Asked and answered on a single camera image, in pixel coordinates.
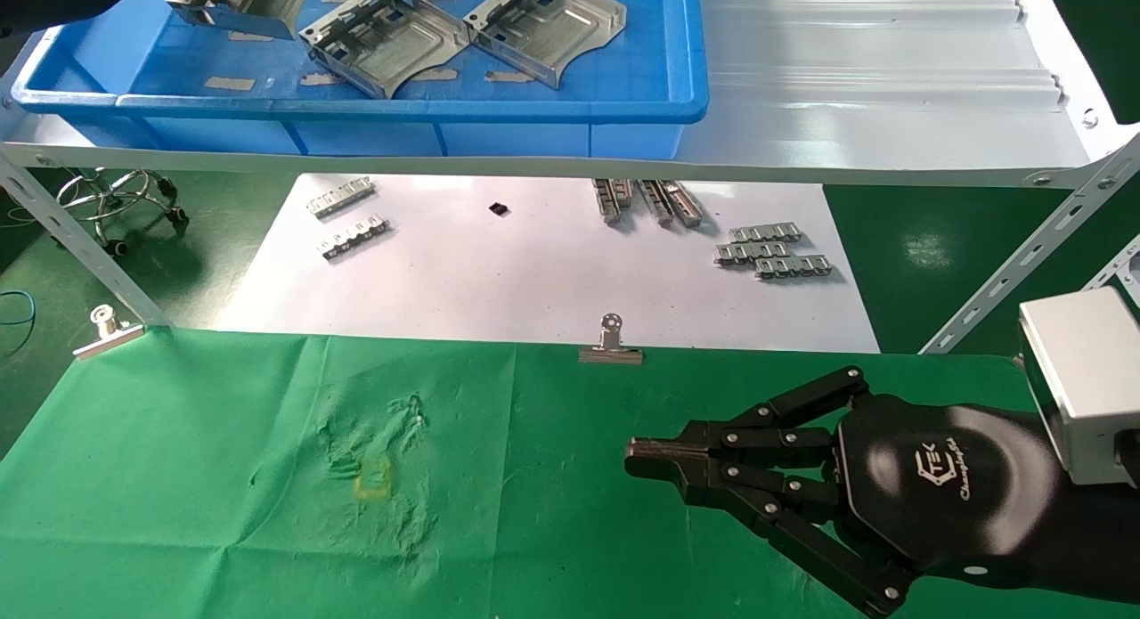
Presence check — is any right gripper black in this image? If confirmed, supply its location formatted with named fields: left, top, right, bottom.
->
left=626, top=365, right=1063, bottom=616

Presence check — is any curved metal bracket part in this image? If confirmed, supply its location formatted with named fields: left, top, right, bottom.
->
left=463, top=0, right=627, bottom=90
left=167, top=0, right=327, bottom=41
left=298, top=0, right=471, bottom=100

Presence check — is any silver binder clip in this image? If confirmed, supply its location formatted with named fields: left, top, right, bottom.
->
left=73, top=305, right=145, bottom=362
left=579, top=313, right=644, bottom=365

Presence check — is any chrome stool base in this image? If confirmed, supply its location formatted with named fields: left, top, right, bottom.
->
left=53, top=167, right=190, bottom=257

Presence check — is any green table cloth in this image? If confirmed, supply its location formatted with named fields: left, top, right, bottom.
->
left=0, top=325, right=1140, bottom=619

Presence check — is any white metal shelf rack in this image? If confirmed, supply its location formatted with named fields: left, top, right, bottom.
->
left=0, top=0, right=1140, bottom=357

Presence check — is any blue plastic bin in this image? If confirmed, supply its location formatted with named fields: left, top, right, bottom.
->
left=11, top=0, right=711, bottom=159

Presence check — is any blue floor cable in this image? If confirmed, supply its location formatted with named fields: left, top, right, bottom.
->
left=0, top=289, right=37, bottom=331

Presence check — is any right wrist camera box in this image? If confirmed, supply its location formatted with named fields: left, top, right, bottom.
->
left=1018, top=285, right=1140, bottom=486

